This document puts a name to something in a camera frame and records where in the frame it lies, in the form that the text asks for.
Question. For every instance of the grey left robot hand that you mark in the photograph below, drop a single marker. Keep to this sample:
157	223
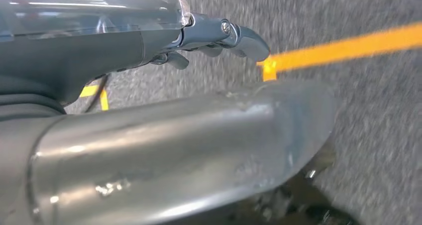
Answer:
165	157

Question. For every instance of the clear plastic cover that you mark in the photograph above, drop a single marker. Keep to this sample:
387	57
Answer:
99	6

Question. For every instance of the yellow floor tape square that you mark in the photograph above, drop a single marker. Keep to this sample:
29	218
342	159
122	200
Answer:
346	48

